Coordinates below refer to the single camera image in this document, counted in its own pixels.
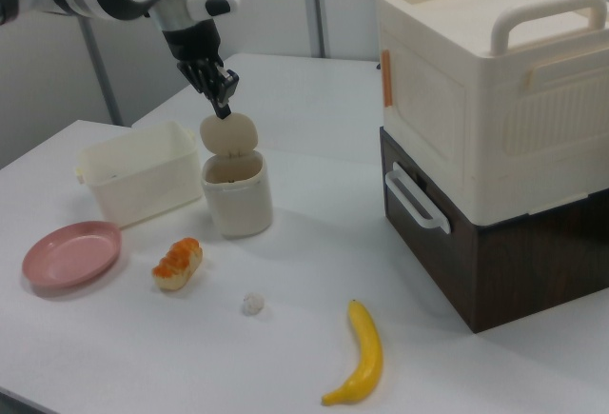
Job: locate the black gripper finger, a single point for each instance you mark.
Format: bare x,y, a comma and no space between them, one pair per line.
215,105
227,88

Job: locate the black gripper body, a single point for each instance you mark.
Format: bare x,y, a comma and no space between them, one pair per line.
195,47

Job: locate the small cream trash can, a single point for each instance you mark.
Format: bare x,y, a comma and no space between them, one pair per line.
240,200

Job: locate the translucent white plastic container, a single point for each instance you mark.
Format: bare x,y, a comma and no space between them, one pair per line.
143,185

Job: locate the bread with orange topping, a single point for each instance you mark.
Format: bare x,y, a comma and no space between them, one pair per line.
178,264

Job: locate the crumpled white paper ball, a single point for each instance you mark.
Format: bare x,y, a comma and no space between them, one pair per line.
252,304

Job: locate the pink plate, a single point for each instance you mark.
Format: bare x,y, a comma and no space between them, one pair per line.
71,257

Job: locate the yellow banana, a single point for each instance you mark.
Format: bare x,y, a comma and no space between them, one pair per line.
367,352

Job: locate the dark brown drawer cabinet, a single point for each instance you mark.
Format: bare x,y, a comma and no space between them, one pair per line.
523,281

